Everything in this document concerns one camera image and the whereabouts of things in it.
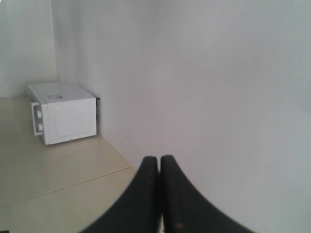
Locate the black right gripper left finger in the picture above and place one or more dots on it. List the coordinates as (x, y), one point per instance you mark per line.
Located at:
(137, 209)

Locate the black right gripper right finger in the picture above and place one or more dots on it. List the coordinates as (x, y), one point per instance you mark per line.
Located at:
(185, 209)

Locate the white microwave oven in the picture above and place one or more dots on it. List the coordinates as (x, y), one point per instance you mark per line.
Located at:
(62, 112)

